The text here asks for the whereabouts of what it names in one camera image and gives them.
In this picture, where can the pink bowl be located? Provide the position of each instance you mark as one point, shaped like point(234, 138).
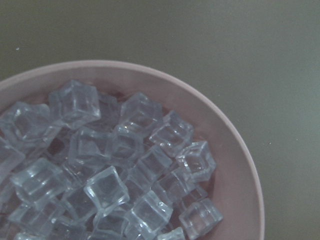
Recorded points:
point(235, 187)

